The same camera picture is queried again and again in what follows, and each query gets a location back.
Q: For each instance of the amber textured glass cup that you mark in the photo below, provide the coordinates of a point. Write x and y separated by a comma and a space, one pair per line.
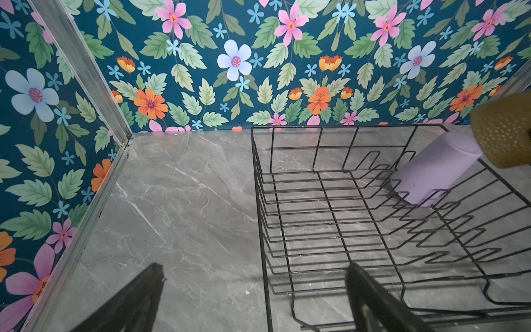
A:
502, 130

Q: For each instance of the lilac plastic cup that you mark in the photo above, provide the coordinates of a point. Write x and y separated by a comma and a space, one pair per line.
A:
433, 171

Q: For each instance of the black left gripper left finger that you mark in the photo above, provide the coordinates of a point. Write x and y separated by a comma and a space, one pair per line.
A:
133, 308

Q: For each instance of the black wire dish rack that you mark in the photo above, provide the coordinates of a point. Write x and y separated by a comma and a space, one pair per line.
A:
326, 198

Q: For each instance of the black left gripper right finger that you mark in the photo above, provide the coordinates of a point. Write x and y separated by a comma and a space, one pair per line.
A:
376, 309

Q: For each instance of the aluminium frame post left rear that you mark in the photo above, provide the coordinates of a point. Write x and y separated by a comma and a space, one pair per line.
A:
68, 39

